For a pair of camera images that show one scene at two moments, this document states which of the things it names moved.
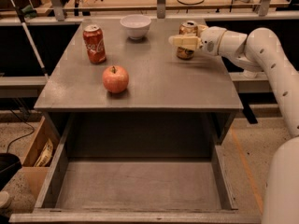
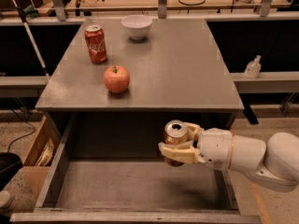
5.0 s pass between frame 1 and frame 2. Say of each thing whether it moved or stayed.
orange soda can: moved
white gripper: moved
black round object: stayed
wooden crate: stayed
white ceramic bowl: stayed
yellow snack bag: stayed
